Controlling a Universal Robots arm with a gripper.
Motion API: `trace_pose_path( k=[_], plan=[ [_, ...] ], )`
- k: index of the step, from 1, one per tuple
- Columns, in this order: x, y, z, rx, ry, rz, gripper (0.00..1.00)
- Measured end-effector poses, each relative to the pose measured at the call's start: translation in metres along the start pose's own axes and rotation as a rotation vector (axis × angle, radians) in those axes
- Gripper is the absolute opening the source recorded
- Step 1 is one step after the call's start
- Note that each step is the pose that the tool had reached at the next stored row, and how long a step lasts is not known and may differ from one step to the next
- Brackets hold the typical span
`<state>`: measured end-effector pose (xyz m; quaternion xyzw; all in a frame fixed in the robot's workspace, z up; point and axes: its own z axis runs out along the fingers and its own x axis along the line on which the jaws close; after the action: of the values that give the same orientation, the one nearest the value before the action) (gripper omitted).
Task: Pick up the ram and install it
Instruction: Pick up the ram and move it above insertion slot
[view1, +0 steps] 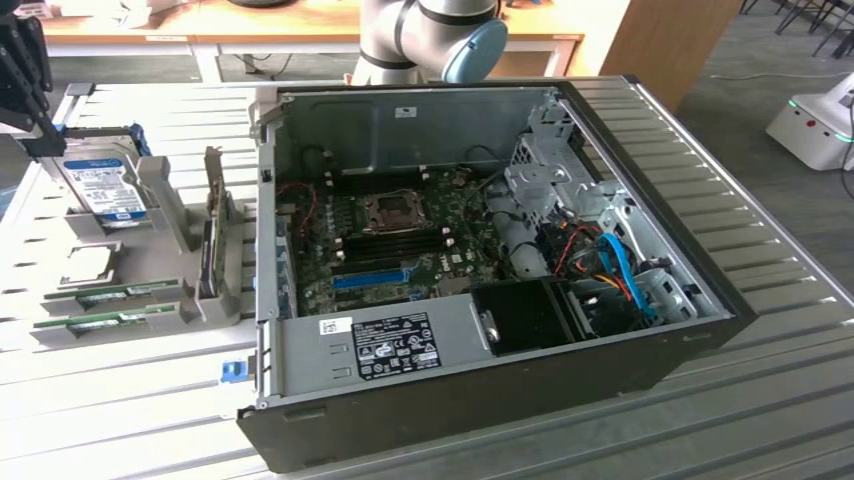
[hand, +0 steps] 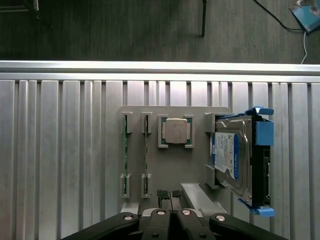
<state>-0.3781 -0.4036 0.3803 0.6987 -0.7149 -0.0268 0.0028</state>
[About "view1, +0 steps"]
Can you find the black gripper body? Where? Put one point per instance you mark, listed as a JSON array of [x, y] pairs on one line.
[[15, 12]]

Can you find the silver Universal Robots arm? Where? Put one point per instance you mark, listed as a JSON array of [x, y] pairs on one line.
[[414, 35]]

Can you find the green RAM stick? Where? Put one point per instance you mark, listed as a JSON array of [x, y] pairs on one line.
[[114, 291], [100, 318]]

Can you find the black RAM slot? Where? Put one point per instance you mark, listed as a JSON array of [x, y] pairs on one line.
[[399, 254], [375, 178], [377, 184], [395, 242], [394, 236], [397, 248]]

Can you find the hard disk with blue label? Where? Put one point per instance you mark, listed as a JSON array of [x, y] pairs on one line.
[[107, 187]]

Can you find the grey plastic parts rack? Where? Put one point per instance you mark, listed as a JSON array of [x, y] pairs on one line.
[[167, 210]]

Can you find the silver CPU chip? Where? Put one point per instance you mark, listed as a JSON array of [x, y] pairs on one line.
[[90, 265]]

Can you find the metal CPU socket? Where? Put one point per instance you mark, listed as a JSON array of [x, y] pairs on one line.
[[394, 212]]

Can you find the blue expansion slot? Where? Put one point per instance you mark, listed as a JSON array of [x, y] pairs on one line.
[[370, 280]]

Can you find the blue plastic case latch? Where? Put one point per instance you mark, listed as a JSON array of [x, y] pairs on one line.
[[234, 372]]

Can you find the grey power supply with label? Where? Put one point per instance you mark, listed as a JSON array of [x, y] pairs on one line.
[[314, 350]]

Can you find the green motherboard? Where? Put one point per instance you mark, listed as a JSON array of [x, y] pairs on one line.
[[461, 235]]

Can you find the silver metal disk bay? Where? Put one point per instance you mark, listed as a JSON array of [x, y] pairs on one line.
[[541, 175]]

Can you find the black fan shroud box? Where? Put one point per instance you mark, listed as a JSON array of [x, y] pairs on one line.
[[521, 315]]

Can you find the black open PC case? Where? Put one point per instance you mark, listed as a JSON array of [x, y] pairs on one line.
[[467, 420]]

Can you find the brown wooden cabinet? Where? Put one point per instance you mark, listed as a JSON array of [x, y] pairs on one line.
[[667, 45]]

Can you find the white mobile machine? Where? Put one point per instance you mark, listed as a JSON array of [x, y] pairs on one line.
[[810, 135]]

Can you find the black chair legs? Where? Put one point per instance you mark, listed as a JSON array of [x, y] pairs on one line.
[[828, 25]]

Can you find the wooden desk with white frame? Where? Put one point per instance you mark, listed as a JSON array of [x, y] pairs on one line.
[[281, 27]]

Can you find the graphics card with metal bracket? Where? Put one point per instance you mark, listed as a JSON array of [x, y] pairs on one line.
[[215, 225]]

